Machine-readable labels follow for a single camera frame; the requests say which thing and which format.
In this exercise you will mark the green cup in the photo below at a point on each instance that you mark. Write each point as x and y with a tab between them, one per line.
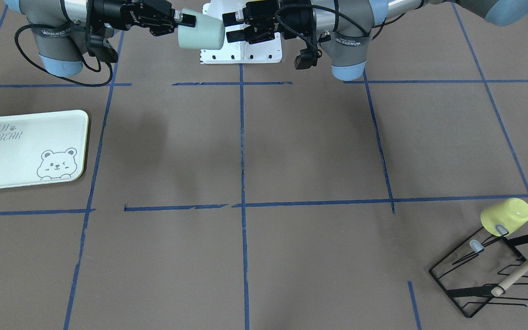
208	34

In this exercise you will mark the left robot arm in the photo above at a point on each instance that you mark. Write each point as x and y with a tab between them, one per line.
340	29

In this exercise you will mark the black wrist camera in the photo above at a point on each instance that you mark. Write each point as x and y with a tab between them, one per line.
307	59
99	47

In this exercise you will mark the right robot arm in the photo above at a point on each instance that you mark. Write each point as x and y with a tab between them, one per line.
65	30

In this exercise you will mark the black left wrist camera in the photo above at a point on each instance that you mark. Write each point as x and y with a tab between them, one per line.
307	59

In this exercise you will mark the yellow cup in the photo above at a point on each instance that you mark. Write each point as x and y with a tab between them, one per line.
505	217

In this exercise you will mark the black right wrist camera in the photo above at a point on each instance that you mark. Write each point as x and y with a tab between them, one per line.
99	47

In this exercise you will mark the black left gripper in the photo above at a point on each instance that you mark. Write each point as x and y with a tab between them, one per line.
277	21

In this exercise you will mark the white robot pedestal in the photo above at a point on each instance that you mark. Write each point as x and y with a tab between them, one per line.
238	52

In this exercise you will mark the white bear tray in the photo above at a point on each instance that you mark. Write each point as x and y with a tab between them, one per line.
42	148

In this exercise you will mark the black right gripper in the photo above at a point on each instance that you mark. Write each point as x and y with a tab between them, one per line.
116	13

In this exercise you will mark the black wire cup rack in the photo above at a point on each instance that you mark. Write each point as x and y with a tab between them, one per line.
481	270

